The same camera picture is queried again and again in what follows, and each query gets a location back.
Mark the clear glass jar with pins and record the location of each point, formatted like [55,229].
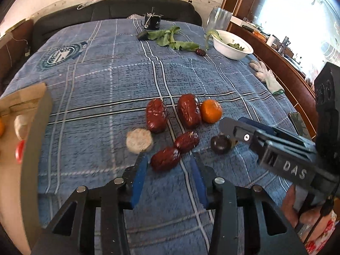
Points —
[217,18]

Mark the cardboard box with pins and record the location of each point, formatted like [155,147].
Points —
[16,106]

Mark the orange tangerine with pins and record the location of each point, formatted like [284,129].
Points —
[211,111]
[1,130]

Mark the person's right hand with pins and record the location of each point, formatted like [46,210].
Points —
[290,204]

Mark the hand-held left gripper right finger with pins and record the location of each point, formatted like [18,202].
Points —
[198,182]

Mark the small red date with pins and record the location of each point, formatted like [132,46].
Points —
[200,52]
[186,141]
[166,159]

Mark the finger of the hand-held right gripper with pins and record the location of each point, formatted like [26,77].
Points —
[259,125]
[240,132]

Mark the red round fruit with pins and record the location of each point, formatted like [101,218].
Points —
[20,151]

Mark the blue plaid blanket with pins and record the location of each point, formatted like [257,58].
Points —
[106,85]

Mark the white bowl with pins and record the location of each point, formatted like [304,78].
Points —
[233,46]

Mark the black sofa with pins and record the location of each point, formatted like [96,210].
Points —
[119,12]

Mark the dark purple round fruit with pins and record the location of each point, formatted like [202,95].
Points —
[220,144]

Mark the green leafy vegetable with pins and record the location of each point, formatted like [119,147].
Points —
[170,38]

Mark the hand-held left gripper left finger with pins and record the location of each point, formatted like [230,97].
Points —
[139,176]

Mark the dark green vegetable piece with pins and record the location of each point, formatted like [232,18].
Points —
[143,35]

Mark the floral sleeve forearm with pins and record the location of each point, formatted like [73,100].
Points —
[322,233]

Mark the wooden sideboard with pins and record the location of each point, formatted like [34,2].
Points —
[279,58]

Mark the round beige rice cake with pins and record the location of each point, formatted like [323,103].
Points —
[139,140]
[21,127]

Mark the white cup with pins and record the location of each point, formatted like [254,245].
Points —
[271,40]

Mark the white work glove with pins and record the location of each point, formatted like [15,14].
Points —
[267,75]

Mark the large red date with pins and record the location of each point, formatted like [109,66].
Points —
[156,115]
[189,110]

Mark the black small device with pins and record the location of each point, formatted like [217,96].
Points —
[152,21]

